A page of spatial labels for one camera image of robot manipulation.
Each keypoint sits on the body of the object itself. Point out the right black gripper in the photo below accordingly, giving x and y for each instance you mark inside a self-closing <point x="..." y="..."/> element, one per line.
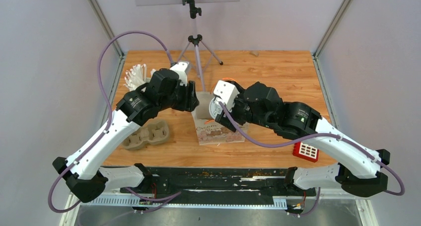
<point x="232" y="113"/>

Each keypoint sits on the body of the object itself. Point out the bundle of wrapped straws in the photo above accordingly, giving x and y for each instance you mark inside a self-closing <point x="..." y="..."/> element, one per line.
<point x="136" y="76"/>

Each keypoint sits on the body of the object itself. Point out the silver tripod stand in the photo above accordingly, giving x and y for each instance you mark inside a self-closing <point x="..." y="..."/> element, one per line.
<point x="196" y="39"/>

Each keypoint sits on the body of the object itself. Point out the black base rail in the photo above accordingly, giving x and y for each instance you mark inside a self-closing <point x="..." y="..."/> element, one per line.
<point x="220" y="186"/>

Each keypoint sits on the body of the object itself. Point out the kraft paper takeout bag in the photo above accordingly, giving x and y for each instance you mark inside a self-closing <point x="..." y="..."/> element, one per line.
<point x="208" y="130"/>

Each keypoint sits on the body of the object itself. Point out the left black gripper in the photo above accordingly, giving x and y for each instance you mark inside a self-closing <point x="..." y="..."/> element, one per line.
<point x="189" y="94"/>

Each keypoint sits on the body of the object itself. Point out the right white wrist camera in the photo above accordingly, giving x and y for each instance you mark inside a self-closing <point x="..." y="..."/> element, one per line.
<point x="225" y="93"/>

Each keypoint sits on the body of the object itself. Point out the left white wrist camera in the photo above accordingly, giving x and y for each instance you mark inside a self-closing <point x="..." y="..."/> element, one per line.
<point x="182" y="68"/>

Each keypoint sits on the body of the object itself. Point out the pulp cup carrier tray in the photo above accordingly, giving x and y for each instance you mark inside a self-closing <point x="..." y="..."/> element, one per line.
<point x="154" y="133"/>

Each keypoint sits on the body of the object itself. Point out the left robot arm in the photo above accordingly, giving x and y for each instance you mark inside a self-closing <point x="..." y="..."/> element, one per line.
<point x="83" y="171"/>

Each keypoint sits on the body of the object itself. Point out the white plastic cup lid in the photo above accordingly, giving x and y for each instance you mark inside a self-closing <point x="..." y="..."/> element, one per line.
<point x="215" y="108"/>

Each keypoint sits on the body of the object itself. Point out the red grid block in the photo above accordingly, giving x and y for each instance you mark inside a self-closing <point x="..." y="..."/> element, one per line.
<point x="305" y="151"/>

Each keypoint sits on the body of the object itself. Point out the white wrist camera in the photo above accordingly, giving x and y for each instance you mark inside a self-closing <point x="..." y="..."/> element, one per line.
<point x="182" y="68"/>
<point x="225" y="93"/>

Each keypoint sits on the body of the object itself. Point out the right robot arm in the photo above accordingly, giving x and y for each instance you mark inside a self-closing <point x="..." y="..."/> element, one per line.
<point x="357" y="169"/>

